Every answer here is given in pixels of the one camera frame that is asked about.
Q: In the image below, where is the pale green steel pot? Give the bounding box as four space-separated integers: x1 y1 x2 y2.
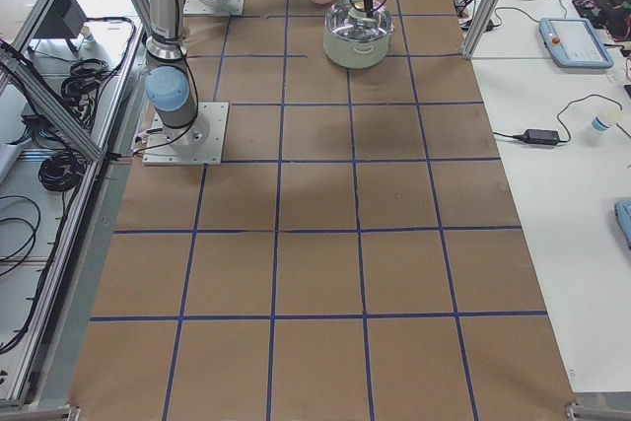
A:
323 0 394 69

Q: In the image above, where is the blue teach pendant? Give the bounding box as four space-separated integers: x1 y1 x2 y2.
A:
614 199 631 247
538 18 613 69

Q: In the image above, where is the black power adapter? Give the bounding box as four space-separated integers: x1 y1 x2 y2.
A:
512 129 561 146

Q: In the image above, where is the brown paper table mat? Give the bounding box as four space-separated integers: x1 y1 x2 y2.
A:
69 0 572 420

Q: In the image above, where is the white paper cup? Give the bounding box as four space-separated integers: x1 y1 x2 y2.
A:
591 105 623 132

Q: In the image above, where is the black coiled cable bundle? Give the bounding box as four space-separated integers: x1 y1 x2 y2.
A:
37 151 83 194

